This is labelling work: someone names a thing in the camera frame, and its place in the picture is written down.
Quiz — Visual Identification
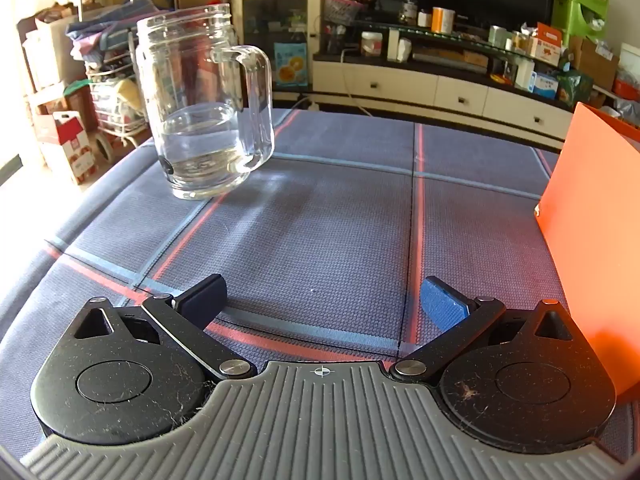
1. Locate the white power cable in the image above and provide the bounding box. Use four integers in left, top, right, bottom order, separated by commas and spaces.
341, 49, 372, 116

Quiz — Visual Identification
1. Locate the cream glass-door cabinet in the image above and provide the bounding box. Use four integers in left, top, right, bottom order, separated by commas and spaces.
230, 0, 328, 106

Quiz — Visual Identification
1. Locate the green plastic rack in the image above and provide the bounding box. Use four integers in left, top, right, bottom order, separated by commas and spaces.
552, 0, 612, 53

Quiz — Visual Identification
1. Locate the wire shopping trolley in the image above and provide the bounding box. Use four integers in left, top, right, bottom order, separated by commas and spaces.
67, 0, 156, 150

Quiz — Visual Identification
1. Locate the pink basket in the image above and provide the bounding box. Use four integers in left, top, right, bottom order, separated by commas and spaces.
324, 0, 366, 25

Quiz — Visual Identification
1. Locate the red and white carton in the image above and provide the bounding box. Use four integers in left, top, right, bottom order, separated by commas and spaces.
32, 110, 101, 186

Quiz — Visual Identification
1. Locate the blue and white packet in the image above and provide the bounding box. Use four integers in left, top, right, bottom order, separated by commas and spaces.
532, 72, 560, 100

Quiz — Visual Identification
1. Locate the orange cardboard box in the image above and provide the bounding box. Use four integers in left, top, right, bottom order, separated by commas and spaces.
534, 102, 640, 403

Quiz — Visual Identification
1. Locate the red and white packet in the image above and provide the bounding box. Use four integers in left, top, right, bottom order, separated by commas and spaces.
530, 22, 564, 66

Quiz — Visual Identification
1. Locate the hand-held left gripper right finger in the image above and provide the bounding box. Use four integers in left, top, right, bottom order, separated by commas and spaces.
390, 276, 576, 383

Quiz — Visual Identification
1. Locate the blue snack bag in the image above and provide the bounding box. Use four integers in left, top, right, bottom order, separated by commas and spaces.
275, 42, 308, 88

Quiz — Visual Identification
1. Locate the open cardboard box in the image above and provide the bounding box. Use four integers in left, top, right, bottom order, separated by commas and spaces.
570, 35, 621, 92

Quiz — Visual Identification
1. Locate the brown cardboard box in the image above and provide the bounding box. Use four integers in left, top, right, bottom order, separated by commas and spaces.
17, 5, 101, 92

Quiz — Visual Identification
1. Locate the green packet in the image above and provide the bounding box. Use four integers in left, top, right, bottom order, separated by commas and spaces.
557, 69, 594, 108

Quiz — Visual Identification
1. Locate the cream and black TV stand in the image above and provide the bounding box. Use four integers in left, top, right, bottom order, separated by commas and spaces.
312, 20, 621, 151

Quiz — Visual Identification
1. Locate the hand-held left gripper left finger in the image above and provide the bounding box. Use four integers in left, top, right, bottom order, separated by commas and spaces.
70, 274, 258, 381

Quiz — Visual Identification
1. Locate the clear glass mug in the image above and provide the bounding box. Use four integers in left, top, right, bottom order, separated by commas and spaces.
136, 3, 275, 201

